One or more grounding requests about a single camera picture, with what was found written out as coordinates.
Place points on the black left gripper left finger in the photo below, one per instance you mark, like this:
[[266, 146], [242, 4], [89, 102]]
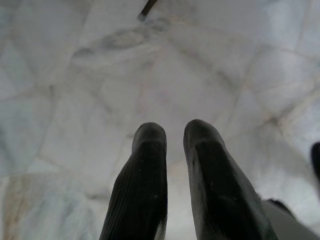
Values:
[[140, 190]]

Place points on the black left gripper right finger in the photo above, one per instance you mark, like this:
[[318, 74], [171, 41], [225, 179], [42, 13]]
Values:
[[215, 185]]

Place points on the grey robot leg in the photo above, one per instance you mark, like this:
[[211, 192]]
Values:
[[287, 225]]

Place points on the black robot foot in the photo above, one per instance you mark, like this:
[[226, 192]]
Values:
[[316, 157]]

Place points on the black metal table leg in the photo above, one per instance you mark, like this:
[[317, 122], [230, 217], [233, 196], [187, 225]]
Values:
[[147, 8]]

